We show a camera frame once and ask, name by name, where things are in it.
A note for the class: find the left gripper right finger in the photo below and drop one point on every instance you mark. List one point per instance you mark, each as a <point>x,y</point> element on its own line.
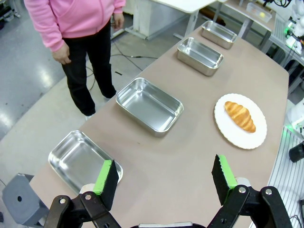
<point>223,180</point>

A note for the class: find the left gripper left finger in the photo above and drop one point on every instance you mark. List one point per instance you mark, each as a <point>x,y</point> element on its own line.
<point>104,185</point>

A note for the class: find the golden brown croissant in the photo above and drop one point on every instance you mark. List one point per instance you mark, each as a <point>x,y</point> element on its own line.
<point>240,116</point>

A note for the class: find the person's right forearm pink sleeve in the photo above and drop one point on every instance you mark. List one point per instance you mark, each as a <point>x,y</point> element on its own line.
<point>47,33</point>

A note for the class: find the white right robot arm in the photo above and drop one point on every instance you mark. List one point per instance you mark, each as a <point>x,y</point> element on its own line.
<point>295,23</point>

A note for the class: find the person's left forearm pink sleeve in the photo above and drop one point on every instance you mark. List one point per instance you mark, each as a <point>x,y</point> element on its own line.
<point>118,6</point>

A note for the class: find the shiny steel rectangular container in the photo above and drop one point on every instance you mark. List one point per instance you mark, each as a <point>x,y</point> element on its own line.
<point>199,55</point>
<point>218,33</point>
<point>149,107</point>
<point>73,159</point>

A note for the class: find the person's right hand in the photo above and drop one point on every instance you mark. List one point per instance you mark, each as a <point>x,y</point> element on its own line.
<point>62,54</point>

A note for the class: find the person's left hand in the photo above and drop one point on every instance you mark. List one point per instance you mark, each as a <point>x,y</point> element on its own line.
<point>118,21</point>

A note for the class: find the white scalloped round plate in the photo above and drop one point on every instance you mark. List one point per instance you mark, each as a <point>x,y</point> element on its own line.
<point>237,137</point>

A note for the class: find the grey ribbed metal platform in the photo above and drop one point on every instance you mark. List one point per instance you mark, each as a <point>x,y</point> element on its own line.
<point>287,180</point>

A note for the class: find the white shoe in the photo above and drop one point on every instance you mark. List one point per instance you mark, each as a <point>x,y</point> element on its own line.
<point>108,97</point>
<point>89,116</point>

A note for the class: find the black cylindrical device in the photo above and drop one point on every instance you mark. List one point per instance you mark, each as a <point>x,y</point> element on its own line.
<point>297,152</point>

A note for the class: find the black trousers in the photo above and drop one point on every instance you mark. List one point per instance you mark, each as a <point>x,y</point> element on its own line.
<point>80,78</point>

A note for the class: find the grey side table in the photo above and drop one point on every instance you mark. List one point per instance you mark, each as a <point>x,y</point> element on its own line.
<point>251,23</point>

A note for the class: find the small yellow ball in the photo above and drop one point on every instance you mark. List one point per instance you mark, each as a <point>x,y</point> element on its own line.
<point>262,15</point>

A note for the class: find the pink zip hoodie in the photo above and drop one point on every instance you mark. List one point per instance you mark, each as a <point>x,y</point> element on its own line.
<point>78,16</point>

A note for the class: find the clear plastic box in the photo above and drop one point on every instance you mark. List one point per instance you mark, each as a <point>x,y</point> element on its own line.
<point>257,10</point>

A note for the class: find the large white table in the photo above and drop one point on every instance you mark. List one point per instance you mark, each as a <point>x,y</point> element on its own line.
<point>166,14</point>

